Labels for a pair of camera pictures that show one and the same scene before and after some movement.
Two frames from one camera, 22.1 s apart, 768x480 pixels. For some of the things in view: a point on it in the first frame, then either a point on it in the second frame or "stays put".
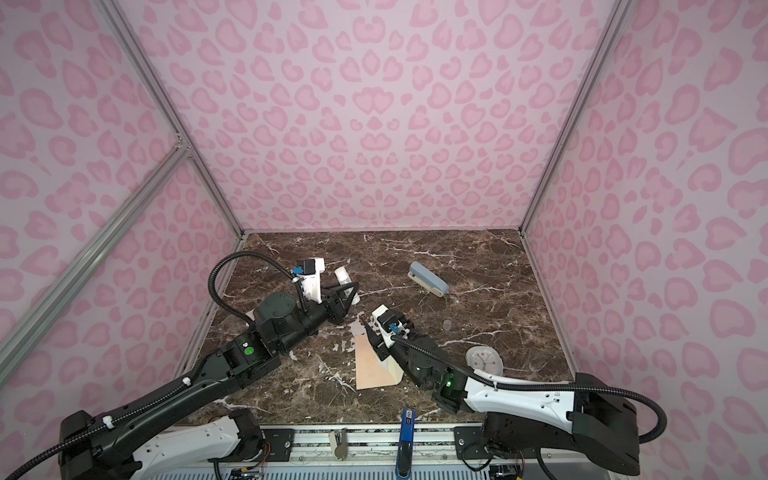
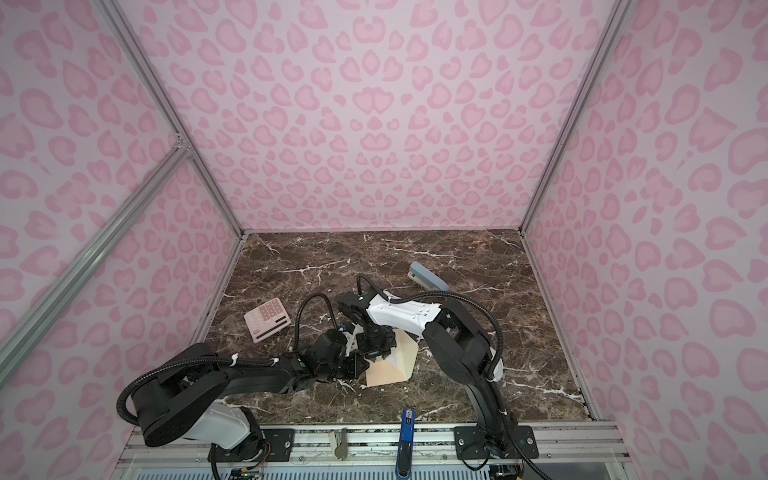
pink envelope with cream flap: (371, 370) stays put
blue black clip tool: (406, 446) stays put
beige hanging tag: (339, 442) stays put
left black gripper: (335, 306) -> (356, 366)
